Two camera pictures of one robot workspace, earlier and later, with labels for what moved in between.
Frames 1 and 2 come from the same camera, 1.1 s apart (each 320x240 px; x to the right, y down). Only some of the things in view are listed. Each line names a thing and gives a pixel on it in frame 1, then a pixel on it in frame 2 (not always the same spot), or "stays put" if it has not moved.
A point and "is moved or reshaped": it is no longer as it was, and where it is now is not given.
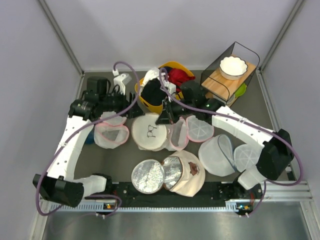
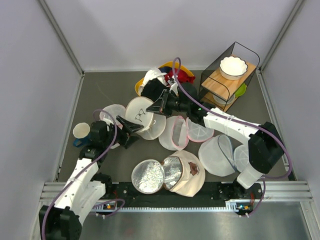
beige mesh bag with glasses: (147, 134) is moved or reshaped
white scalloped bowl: (232, 68) stays put
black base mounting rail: (212, 195) stays put
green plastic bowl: (241, 90) stays put
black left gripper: (135, 111) to (129, 127)
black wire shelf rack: (224, 76) stays put
